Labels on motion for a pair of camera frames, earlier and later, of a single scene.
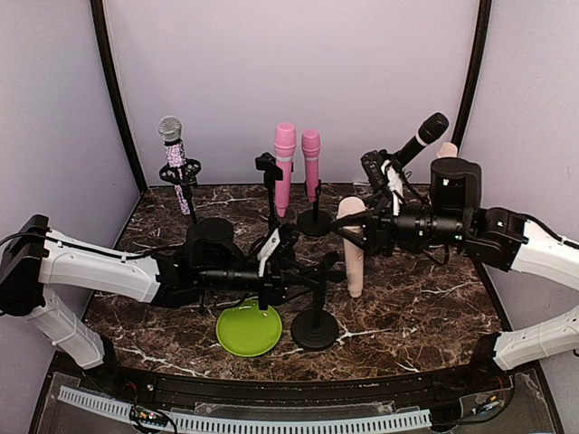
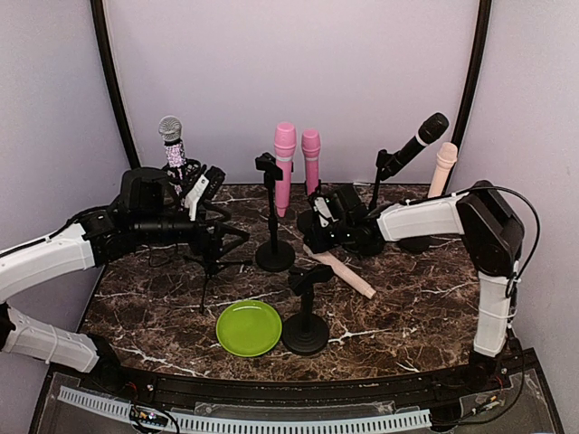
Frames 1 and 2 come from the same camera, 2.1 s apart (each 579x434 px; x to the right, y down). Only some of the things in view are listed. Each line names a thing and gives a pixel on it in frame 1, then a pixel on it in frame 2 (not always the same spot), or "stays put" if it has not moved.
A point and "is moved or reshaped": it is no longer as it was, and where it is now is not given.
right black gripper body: [384, 211] → [343, 236]
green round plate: [248, 331] stays put
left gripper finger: [312, 279] → [220, 252]
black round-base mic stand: [315, 329] is moved or reshaped
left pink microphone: [285, 144] stays put
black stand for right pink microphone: [315, 222] stays put
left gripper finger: [330, 261] → [223, 229]
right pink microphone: [311, 145] stays put
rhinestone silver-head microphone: [169, 129] stays put
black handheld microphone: [431, 129] stays put
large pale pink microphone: [353, 241] is moved or reshaped
